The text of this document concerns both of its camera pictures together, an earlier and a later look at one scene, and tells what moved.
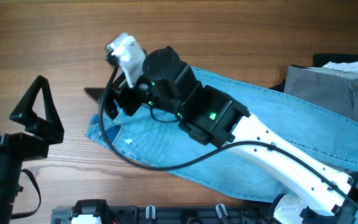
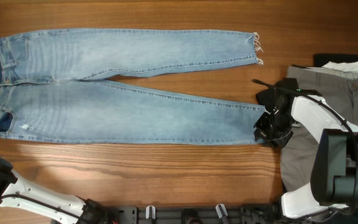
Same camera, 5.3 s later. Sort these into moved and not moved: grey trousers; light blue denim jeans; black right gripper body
Moved: light blue denim jeans; black right gripper body
Not moved: grey trousers
